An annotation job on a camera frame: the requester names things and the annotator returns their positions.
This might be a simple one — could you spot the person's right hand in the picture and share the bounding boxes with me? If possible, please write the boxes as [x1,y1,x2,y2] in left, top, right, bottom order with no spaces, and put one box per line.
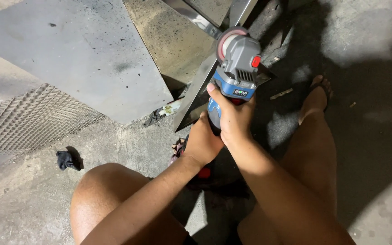
[207,83,256,148]

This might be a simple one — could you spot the person's left hand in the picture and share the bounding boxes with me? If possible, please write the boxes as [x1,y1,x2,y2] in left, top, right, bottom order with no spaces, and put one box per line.
[182,110,225,167]

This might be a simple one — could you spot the blue grey cordless angle grinder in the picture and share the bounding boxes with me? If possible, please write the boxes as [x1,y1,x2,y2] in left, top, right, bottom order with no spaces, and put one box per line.
[207,27,263,135]

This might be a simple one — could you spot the colourful crumpled cloth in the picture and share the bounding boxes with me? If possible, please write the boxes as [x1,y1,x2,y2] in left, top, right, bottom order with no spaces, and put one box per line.
[168,135,189,166]

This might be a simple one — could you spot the white tube with dark rag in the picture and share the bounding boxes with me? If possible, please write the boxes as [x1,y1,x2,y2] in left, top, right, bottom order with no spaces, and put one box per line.
[144,98,185,128]

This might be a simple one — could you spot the long shiny metal angle bar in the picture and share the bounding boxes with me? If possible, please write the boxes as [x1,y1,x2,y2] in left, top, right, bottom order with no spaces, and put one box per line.
[174,44,277,133]

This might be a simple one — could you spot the small wood splinter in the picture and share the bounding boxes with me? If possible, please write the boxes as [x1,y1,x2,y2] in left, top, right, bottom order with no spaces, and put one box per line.
[270,88,294,100]

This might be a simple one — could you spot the person's right leg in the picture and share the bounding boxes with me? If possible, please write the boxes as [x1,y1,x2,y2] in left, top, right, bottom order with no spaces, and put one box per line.
[237,75,338,245]

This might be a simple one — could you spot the person's leg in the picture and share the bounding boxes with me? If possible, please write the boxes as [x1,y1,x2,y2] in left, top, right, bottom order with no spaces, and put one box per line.
[70,163,197,245]
[237,75,338,245]

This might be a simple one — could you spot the black sandal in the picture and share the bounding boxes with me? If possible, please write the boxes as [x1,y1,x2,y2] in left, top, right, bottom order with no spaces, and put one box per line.
[309,76,335,113]

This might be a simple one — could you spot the brown stained metal plate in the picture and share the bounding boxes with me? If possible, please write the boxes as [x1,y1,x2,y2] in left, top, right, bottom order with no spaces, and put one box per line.
[124,0,233,86]

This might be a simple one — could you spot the person's left leg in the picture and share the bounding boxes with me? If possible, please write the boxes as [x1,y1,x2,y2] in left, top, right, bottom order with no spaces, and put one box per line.
[70,163,197,245]

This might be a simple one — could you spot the black cloth rag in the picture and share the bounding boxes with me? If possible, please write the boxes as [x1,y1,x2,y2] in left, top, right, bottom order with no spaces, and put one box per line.
[56,151,81,172]

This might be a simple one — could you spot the grey metal sheet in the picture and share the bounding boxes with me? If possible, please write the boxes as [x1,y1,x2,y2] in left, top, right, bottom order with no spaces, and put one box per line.
[0,0,174,125]

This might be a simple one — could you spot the expanded metal mesh panel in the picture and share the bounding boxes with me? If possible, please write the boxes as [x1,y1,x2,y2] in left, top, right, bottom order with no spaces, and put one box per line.
[0,83,107,157]

